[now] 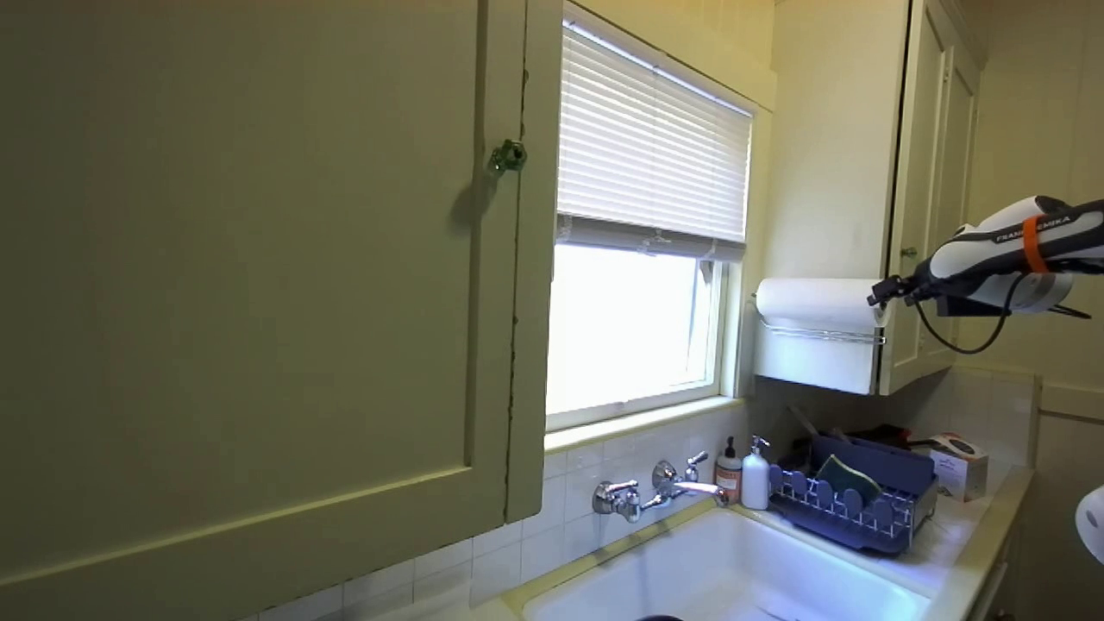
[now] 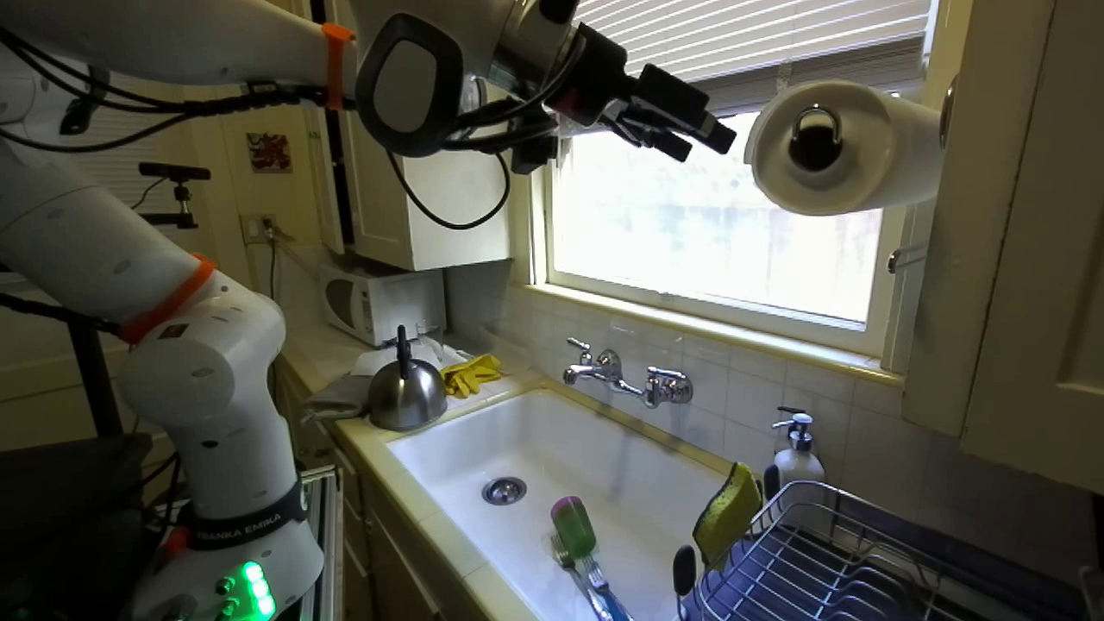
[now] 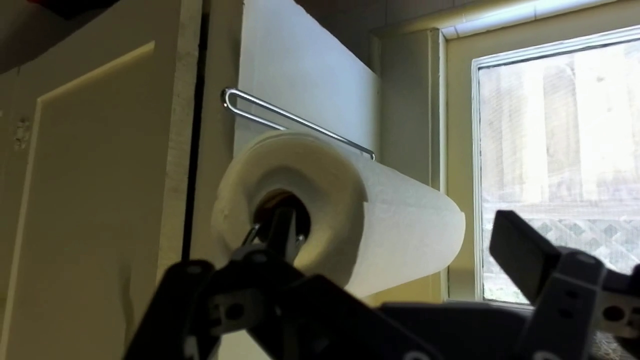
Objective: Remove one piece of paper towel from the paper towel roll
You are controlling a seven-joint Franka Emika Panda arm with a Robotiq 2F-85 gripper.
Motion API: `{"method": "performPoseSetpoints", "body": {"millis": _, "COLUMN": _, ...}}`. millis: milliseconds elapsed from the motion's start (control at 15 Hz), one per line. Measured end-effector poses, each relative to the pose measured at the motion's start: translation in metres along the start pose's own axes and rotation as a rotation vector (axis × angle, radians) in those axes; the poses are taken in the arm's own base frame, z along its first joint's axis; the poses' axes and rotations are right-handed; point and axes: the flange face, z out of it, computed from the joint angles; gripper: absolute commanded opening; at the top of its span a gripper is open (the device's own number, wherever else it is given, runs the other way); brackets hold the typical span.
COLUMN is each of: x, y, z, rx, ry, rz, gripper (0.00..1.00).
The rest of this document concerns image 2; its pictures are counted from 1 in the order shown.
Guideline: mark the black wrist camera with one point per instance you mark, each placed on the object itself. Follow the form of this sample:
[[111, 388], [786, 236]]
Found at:
[[536, 146]]

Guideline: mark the black camera stand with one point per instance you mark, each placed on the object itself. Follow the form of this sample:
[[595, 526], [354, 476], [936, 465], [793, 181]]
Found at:
[[174, 169]]

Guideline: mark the metal cabinet latch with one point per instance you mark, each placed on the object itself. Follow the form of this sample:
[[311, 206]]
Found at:
[[908, 258]]

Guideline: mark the green yellow sponge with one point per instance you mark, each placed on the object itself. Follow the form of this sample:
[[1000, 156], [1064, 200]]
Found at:
[[727, 520]]

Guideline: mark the blue dish rack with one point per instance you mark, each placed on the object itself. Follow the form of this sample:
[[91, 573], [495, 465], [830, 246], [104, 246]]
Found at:
[[795, 586]]

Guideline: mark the white soap dispenser bottle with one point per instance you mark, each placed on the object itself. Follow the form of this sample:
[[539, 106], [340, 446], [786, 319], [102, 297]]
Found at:
[[795, 466]]

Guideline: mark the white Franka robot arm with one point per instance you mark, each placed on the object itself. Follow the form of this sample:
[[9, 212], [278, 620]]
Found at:
[[219, 379]]

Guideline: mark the yellow rubber gloves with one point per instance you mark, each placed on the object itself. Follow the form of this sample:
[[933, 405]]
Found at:
[[474, 373]]

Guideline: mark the cream wall cabinet with latch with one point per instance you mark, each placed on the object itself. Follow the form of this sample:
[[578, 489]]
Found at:
[[1036, 286]]

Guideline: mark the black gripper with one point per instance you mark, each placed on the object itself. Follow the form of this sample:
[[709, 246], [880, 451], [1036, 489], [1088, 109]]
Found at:
[[597, 75]]

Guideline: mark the white paper towel roll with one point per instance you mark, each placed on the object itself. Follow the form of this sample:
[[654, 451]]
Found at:
[[884, 148]]

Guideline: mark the white framed window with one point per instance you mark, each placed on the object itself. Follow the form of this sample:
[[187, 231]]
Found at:
[[714, 230]]

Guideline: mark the metal sink drain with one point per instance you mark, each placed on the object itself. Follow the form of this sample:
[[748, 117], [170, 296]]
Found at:
[[504, 491]]

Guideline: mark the steel kettle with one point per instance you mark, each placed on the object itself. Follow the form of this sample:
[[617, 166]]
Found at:
[[407, 393]]

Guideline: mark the green dish brush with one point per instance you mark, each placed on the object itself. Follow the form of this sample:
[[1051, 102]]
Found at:
[[576, 532]]

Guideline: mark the chrome wall faucet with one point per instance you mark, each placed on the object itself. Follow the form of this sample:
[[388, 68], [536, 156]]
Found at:
[[597, 367]]

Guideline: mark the white wall outlet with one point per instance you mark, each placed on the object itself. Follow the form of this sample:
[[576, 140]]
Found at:
[[260, 230]]

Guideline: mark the white microwave oven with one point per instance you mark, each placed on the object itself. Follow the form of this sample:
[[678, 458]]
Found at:
[[390, 306]]

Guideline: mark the white window blind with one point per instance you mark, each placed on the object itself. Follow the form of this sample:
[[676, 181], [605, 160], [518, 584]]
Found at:
[[783, 37]]

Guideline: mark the white kitchen sink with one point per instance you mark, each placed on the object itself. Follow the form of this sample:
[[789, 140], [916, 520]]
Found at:
[[576, 451]]

